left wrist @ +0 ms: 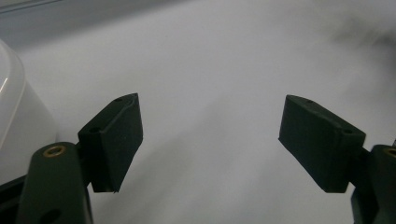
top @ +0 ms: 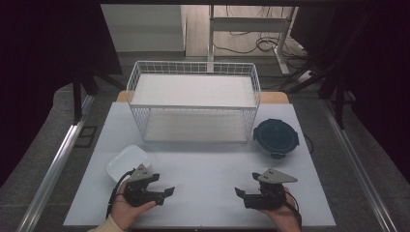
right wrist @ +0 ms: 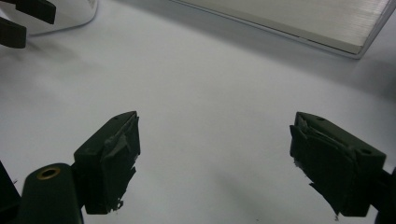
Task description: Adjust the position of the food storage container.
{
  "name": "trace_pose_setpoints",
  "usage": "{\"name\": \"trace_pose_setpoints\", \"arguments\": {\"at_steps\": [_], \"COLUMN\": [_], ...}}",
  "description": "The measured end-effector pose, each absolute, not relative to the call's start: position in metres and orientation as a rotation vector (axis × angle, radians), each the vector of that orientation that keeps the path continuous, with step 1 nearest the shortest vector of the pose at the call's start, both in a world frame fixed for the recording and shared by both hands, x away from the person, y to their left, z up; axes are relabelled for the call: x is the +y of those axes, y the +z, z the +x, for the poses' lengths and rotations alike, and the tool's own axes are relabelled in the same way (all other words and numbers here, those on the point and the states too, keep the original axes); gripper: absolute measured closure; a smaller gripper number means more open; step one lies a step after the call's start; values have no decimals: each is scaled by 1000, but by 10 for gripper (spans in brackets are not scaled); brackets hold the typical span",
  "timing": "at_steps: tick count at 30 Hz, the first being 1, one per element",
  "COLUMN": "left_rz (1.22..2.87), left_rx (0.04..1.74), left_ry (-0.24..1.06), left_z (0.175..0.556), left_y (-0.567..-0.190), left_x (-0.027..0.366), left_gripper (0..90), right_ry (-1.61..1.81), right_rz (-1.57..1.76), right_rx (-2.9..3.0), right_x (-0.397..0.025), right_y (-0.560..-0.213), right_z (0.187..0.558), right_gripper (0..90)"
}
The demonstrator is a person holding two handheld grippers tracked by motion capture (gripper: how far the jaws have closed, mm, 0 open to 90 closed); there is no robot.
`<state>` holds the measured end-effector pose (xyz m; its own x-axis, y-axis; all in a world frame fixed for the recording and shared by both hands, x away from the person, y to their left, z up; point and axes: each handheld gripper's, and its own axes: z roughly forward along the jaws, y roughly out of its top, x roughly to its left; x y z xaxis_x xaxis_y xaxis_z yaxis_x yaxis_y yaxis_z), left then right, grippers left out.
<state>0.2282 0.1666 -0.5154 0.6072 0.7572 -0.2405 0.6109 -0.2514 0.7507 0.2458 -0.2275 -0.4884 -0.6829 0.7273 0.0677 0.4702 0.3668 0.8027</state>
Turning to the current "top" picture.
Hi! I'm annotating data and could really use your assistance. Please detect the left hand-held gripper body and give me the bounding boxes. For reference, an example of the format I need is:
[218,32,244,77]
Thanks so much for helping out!
[123,163,159,208]

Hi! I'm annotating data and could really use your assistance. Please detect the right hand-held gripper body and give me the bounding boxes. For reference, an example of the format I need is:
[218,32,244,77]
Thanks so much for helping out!
[244,167,299,211]

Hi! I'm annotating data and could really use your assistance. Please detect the white rectangular plastic container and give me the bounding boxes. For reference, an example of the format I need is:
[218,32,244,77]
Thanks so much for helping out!
[105,144,153,184]

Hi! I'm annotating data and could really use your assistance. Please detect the person's left hand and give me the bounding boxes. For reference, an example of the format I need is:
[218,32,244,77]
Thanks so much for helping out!
[110,189,158,231]

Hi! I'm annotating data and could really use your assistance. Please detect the person's right hand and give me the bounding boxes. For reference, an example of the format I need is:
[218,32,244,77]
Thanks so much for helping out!
[256,192,303,232]

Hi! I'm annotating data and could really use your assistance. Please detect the dark round lidded container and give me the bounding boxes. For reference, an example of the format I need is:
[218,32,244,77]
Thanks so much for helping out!
[252,118,300,160]

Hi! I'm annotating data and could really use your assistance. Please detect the black square floor plate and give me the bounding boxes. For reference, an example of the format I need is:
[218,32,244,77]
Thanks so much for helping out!
[74,125,99,149]

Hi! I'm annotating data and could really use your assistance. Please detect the wooden table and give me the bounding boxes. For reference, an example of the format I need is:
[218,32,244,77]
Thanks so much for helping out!
[115,90,290,104]

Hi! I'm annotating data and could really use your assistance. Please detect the black metal stand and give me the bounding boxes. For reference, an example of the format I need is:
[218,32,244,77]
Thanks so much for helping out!
[72,66,127,126]
[279,13,371,130]

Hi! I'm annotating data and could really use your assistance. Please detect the white power strip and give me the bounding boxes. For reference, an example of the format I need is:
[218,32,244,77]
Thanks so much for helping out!
[296,69,314,83]

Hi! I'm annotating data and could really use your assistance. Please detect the white cabinet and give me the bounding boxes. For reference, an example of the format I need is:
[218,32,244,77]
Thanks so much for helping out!
[100,3,188,54]

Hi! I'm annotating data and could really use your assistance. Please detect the black curtain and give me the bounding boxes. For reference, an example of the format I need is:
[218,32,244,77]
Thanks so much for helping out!
[289,0,410,186]
[0,0,124,189]

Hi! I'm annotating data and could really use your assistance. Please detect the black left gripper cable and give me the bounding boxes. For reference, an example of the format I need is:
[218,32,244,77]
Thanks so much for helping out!
[105,169,135,220]

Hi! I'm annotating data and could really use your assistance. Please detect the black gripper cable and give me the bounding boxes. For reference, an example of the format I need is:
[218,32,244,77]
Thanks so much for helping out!
[283,190,304,228]
[105,169,135,220]

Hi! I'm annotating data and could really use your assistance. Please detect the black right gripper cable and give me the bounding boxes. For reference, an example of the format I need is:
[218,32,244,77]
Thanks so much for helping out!
[283,190,304,228]

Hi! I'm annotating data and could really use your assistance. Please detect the aluminium rail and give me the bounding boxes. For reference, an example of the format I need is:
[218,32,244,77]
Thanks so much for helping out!
[321,96,399,232]
[15,95,97,232]

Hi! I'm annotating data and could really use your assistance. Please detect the white wire two-tier rack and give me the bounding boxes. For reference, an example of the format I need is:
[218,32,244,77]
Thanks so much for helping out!
[126,60,262,145]

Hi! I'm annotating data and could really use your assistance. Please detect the black floor cables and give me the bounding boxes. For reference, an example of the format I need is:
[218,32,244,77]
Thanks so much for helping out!
[212,5,308,56]

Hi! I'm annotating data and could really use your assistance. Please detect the white metal desk frame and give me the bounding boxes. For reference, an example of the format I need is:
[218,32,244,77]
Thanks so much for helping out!
[207,4,299,76]

